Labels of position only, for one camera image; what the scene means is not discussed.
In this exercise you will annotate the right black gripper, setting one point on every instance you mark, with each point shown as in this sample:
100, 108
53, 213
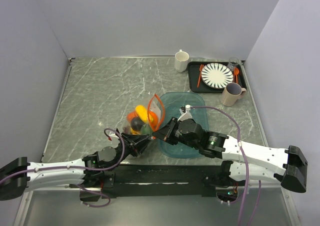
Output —
166, 132

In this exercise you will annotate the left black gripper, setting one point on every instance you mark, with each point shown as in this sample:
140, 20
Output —
135, 143

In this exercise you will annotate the smooth orange persimmon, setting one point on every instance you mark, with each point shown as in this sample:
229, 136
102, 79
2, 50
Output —
153, 118

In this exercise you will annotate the clear zip top bag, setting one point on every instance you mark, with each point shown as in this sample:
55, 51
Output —
155, 105

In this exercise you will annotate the orange dried fruit slice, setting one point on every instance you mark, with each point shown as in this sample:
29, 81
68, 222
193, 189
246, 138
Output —
133, 132

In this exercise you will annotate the yellow corn cob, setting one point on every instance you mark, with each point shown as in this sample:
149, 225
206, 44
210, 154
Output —
142, 113

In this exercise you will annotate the dark purple plum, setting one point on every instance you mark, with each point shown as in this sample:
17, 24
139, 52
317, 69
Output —
136, 123

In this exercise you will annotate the green lime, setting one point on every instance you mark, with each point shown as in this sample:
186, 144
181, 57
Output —
146, 130

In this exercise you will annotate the dark red grape bunch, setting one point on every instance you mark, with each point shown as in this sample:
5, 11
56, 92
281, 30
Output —
126, 130

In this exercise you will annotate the textured orange tangerine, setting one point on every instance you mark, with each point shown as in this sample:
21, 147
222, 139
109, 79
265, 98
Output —
131, 115

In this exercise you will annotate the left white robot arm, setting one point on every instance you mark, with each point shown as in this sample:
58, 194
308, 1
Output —
20, 175

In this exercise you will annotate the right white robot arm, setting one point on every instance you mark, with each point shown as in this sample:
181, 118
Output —
247, 161

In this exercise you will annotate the teal plastic food tray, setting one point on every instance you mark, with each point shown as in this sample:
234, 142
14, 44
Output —
173, 101

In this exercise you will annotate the striped white plate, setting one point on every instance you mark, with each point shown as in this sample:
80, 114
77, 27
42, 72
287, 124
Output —
216, 75

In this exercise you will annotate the beige mug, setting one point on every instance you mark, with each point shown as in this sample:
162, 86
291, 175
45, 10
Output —
231, 93

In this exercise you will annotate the orange plastic fork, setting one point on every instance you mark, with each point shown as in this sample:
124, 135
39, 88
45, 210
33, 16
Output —
200, 75

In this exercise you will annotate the white ceramic mug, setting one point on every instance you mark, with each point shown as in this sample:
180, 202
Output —
181, 60

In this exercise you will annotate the orange plastic spoon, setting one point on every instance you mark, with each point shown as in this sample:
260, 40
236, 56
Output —
236, 73

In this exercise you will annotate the clear drinking glass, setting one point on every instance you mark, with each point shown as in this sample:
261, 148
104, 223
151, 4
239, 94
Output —
233, 62

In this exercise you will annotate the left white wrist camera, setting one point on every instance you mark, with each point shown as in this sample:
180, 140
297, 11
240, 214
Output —
113, 138

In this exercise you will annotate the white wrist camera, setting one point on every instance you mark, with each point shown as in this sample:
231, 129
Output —
185, 113
113, 138

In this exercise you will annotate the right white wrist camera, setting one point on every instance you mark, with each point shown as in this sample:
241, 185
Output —
185, 113

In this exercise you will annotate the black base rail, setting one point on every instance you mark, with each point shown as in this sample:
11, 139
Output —
162, 180

